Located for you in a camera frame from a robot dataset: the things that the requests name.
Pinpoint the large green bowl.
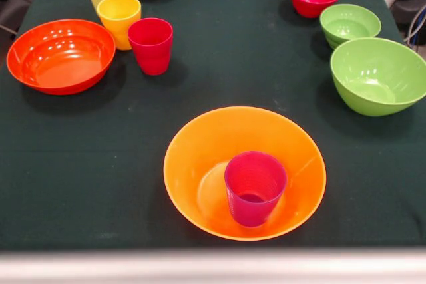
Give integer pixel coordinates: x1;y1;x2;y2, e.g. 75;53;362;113
329;37;426;118

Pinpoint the dark green tablecloth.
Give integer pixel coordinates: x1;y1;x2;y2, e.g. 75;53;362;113
0;0;426;251

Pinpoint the small green bowl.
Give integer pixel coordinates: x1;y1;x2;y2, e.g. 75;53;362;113
319;3;382;51

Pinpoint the tangle of cables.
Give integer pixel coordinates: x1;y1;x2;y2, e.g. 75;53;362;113
403;7;426;54

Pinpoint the large orange bowl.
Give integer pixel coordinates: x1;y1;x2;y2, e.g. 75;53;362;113
162;106;327;242

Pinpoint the purple cup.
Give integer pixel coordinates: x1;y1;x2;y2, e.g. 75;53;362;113
224;150;288;228

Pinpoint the pink cup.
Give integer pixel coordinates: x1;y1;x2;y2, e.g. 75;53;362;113
127;17;174;76

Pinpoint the yellow cup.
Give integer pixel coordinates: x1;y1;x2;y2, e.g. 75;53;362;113
96;0;142;51

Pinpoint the wide red-orange bowl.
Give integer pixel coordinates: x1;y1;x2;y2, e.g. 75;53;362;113
6;19;116;96

